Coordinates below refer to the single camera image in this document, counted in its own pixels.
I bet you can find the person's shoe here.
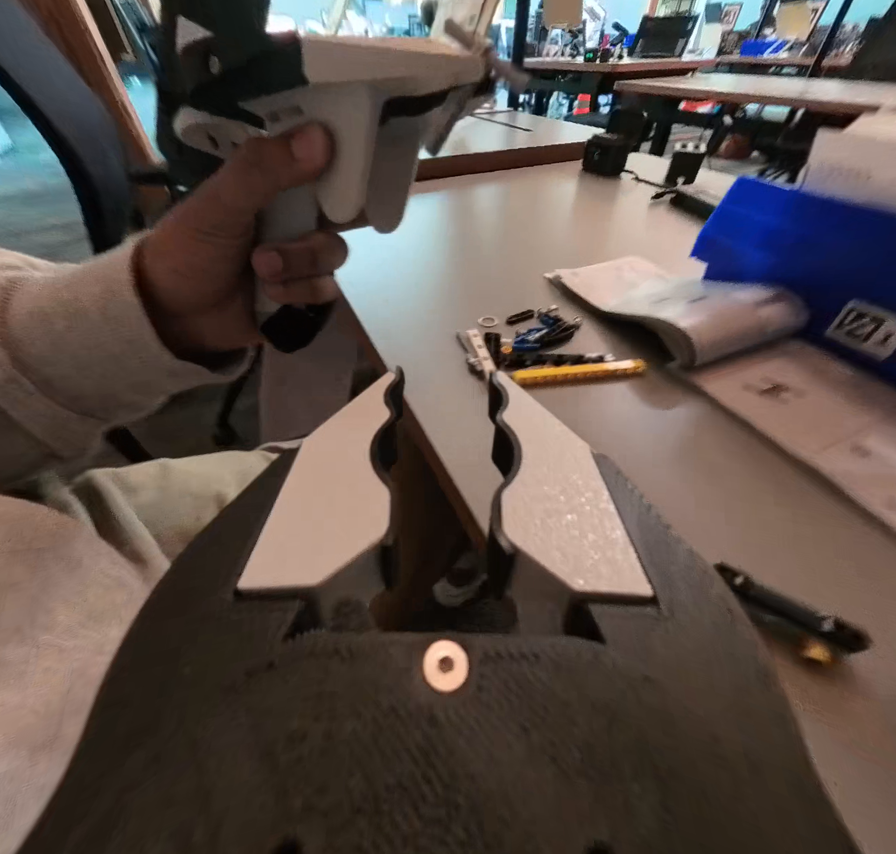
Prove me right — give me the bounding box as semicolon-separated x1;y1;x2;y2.
433;549;491;609

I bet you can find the small black box device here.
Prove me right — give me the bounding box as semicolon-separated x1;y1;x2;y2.
664;146;709;188

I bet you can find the person's left forearm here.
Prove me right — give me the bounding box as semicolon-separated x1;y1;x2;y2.
0;238;259;493

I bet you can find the blue plastic bin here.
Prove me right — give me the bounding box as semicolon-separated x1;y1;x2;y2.
689;175;896;386

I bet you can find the lego instruction booklet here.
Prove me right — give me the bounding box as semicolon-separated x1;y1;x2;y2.
545;255;812;370

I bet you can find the person's left hand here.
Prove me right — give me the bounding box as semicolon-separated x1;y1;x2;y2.
133;121;351;365

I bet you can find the white box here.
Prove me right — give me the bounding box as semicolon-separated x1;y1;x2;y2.
797;107;896;203

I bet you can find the pile of small lego pieces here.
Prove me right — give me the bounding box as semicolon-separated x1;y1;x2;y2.
455;303;618;381

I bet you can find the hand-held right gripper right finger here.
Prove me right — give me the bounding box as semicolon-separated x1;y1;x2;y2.
486;370;657;604

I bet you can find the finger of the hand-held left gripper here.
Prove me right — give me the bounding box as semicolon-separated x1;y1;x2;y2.
422;86;485;157
442;18;533;94

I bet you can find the white lego piece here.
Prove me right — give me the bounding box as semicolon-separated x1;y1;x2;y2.
455;328;494;381

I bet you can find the black office chair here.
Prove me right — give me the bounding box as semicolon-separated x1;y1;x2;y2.
0;0;135;255

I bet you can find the loose instruction sheet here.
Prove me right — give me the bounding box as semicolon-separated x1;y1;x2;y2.
689;347;896;535

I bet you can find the black cable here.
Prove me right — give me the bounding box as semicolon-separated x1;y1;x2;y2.
630;167;739;222

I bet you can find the yellow lego beam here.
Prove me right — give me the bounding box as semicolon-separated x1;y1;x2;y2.
510;358;648;388

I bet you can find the black monitor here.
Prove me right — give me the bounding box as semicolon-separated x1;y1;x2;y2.
625;13;702;59

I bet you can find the neighbouring table with wood edge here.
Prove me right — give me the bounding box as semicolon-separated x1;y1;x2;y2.
415;107;606;182

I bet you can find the wooden post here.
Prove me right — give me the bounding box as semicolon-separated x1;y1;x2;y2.
14;0;165;173

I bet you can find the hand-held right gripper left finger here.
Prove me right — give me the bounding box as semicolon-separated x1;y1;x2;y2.
237;366;407;596

